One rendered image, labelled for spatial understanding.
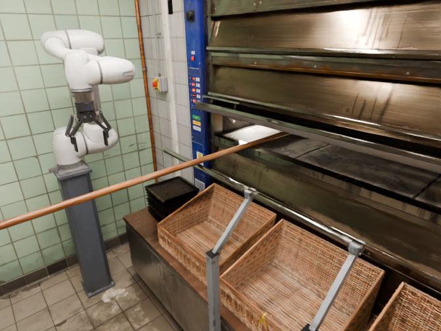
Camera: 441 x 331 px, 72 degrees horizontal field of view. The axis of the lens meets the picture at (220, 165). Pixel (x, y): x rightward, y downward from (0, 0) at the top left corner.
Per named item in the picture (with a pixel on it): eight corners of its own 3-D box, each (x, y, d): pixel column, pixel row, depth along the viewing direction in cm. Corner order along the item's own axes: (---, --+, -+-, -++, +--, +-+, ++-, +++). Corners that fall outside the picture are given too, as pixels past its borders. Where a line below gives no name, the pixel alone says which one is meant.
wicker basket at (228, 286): (279, 256, 178) (281, 217, 168) (376, 316, 139) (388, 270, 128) (216, 301, 149) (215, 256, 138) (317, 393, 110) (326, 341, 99)
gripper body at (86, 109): (90, 99, 137) (94, 119, 141) (71, 101, 132) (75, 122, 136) (96, 101, 132) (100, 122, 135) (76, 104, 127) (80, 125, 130)
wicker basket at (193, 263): (215, 215, 221) (214, 181, 210) (275, 252, 182) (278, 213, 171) (157, 243, 191) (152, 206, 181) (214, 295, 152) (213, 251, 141)
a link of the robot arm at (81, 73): (71, 90, 123) (104, 87, 130) (63, 49, 117) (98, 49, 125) (65, 87, 131) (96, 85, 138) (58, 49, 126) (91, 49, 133)
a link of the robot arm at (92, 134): (81, 149, 208) (113, 142, 220) (88, 159, 197) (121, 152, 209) (59, 27, 170) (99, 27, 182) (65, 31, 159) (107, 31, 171)
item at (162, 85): (161, 89, 238) (160, 75, 234) (168, 90, 231) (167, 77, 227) (153, 90, 233) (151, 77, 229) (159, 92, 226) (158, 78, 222)
